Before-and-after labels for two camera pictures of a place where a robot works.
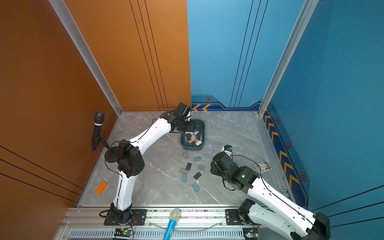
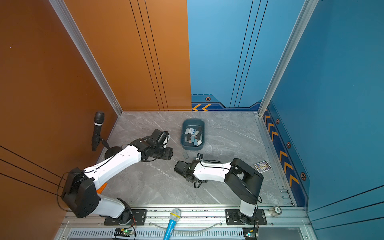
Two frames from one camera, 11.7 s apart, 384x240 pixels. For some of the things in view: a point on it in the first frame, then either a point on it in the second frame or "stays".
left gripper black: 192,125 to 169,153
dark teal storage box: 194,140 stays
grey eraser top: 185,155 stays
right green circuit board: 250,233 stays
